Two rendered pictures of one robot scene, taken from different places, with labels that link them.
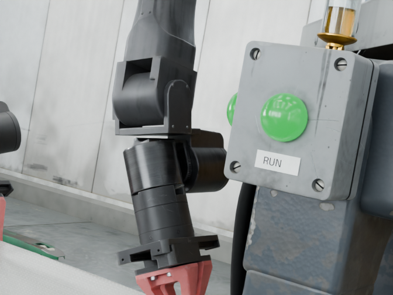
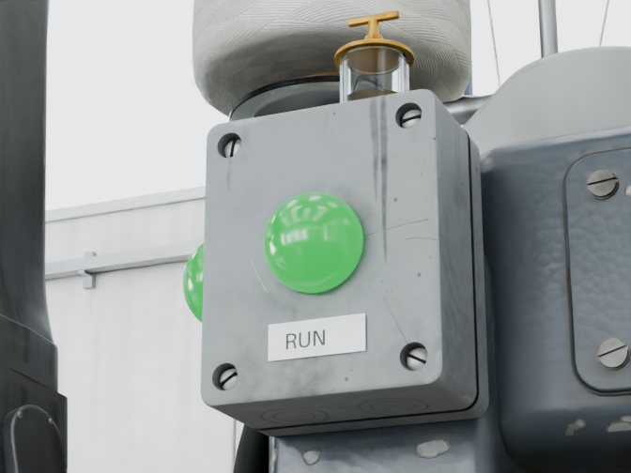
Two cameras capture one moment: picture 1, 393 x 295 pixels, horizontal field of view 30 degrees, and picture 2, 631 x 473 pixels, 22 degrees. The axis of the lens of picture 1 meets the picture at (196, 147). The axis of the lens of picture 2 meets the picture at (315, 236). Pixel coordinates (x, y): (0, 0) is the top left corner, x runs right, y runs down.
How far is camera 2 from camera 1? 0.16 m
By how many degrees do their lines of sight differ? 25
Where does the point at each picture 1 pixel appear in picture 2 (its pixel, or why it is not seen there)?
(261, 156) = (280, 336)
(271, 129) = (293, 261)
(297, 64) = (320, 139)
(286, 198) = (340, 459)
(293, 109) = (331, 210)
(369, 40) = not seen: hidden behind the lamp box
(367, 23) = not seen: hidden behind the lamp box
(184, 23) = (26, 297)
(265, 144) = (283, 311)
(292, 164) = (350, 330)
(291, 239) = not seen: outside the picture
